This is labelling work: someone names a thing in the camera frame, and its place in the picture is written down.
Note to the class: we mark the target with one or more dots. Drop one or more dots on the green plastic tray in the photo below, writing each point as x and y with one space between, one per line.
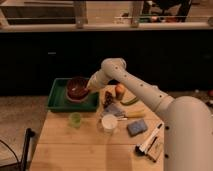
57 101

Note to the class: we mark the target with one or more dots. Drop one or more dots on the grey blue cloth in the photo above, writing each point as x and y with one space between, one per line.
114 110

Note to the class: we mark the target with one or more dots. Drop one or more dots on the black chair frame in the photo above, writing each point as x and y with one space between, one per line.
28 135

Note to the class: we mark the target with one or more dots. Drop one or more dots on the dark grape bunch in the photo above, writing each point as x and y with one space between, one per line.
108 99

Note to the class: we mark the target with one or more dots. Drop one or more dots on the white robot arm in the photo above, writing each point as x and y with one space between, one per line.
188 124

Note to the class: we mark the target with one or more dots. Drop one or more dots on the small green cup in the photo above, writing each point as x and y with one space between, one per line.
75 119

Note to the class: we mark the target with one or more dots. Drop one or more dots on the white cup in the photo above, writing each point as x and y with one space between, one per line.
109 123

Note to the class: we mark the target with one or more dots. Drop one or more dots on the blue sponge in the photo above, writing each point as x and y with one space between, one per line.
137 127

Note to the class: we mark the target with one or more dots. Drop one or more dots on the wooden brush block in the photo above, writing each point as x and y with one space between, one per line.
155 150

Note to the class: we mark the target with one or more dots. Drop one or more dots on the green cucumber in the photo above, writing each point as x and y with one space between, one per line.
130 102

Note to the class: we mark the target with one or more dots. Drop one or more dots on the orange fruit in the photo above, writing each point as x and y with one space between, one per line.
120 91

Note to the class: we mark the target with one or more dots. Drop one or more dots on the orange bowl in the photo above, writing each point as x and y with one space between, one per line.
76 99

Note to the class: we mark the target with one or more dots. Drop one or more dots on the dark maroon bowl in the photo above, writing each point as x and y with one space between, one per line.
77 86

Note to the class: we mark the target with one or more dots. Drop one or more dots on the black white marker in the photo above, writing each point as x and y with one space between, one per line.
142 149

